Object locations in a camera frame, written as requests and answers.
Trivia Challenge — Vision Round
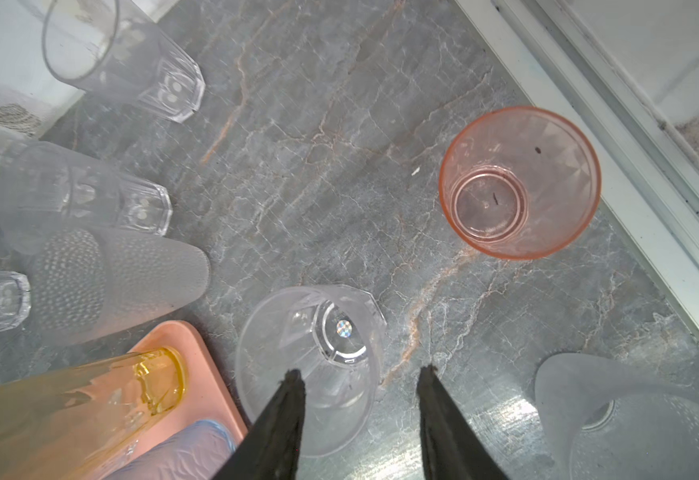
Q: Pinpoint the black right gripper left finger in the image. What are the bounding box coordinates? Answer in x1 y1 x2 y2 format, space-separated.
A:
213 369 306 479

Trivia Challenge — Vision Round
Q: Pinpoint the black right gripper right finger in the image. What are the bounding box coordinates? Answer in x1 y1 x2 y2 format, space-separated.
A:
417 365 507 479

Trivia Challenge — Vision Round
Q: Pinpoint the blue frosted glass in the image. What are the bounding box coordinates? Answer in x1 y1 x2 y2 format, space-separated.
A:
107 419 236 479

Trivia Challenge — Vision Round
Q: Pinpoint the pink plastic tray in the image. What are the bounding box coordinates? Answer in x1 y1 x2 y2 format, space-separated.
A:
91 320 248 479

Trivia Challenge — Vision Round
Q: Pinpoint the clear round glass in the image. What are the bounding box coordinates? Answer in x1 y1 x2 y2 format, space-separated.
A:
235 285 387 458

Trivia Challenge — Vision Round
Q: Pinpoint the yellow transparent glass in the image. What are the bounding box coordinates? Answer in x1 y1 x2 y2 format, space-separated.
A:
0 347 186 479

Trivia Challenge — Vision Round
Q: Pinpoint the frosted dotted glass right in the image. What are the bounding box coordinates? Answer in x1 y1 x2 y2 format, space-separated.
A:
535 353 699 479

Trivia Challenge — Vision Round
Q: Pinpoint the frosted dotted glass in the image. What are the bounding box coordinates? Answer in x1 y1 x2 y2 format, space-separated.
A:
29 228 211 345
535 353 699 479

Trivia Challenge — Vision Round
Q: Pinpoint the frosted dotted glass centre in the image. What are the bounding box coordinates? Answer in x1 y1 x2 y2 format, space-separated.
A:
29 228 211 345

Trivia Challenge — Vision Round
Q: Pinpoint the pink faceted glass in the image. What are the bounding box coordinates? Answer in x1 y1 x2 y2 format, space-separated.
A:
439 106 601 260

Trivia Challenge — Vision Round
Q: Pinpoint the clear faceted short glass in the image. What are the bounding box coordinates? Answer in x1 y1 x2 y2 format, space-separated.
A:
0 126 173 255

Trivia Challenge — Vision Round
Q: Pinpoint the clear tall glass back right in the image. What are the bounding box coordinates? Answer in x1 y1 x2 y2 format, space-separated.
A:
42 1 206 123

